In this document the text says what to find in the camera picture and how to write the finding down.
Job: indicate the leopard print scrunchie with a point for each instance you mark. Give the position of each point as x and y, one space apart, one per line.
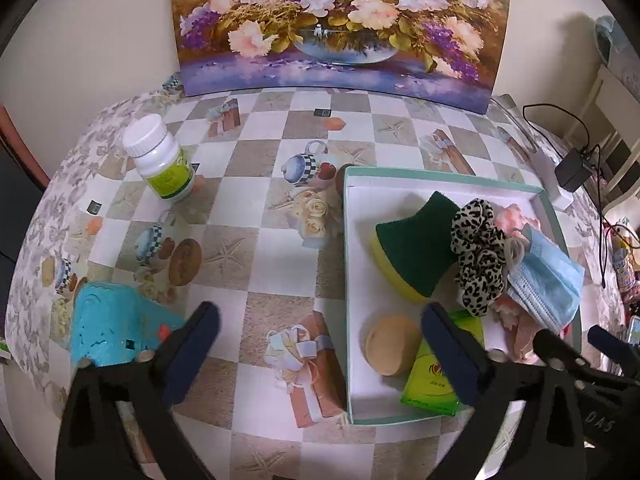
480 260

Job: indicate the beige round puff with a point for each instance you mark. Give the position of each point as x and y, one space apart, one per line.
392 345

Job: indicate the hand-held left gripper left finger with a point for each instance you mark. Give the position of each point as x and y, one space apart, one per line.
192 360

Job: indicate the white plastic bottle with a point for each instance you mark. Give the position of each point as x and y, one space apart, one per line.
165 165

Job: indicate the flower painting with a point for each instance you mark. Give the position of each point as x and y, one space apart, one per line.
340 20

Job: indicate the blue face mask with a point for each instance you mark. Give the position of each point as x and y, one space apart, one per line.
550 275

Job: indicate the green and yellow sponge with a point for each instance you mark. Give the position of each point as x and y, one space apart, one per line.
415 245

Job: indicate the pile of small items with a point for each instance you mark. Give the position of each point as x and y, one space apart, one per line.
625 260

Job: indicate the white furniture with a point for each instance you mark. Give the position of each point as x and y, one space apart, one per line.
607 90

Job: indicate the printed checkered tablecloth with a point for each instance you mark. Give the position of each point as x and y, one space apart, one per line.
280 280

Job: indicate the turquoise plastic object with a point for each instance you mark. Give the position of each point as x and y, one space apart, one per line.
110 325

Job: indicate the phone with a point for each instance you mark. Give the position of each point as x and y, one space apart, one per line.
634 331

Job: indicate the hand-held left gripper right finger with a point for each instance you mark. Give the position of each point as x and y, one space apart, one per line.
457 360

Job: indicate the teal shallow box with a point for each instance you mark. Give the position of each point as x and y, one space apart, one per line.
365 285

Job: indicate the white power strip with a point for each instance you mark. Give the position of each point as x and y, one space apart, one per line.
552 180

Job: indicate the dark cabinet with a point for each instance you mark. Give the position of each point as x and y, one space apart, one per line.
15 200

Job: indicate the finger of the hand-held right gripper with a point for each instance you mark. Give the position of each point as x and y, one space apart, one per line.
607 340
550 347

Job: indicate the pink striped fluffy cloth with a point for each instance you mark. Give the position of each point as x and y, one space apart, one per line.
520 335

